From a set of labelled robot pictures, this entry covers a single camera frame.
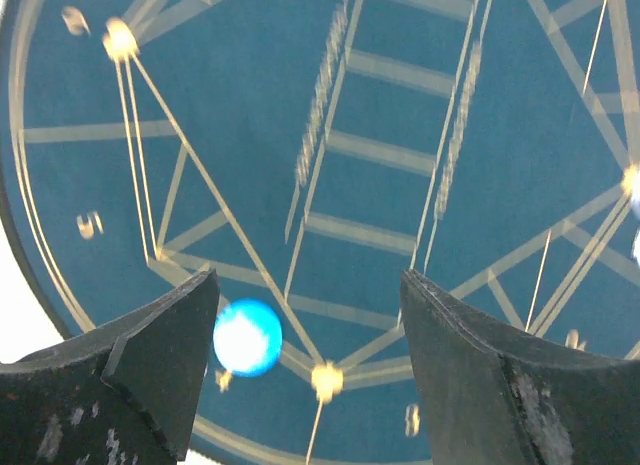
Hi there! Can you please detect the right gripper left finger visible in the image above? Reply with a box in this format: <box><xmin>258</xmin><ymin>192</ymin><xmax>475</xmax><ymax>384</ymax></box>
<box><xmin>1</xmin><ymin>271</ymin><xmax>219</xmax><ymax>464</ymax></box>

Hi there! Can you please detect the blue small blind button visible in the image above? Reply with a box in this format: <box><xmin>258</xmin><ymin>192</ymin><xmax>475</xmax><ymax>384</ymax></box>
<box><xmin>213</xmin><ymin>298</ymin><xmax>283</xmax><ymax>377</ymax></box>

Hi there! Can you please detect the round blue poker mat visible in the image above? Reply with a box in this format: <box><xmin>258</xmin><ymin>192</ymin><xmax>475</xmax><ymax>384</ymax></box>
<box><xmin>1</xmin><ymin>0</ymin><xmax>639</xmax><ymax>464</ymax></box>

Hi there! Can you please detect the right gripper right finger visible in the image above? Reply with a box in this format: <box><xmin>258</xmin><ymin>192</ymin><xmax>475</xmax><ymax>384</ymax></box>
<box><xmin>400</xmin><ymin>270</ymin><xmax>639</xmax><ymax>464</ymax></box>

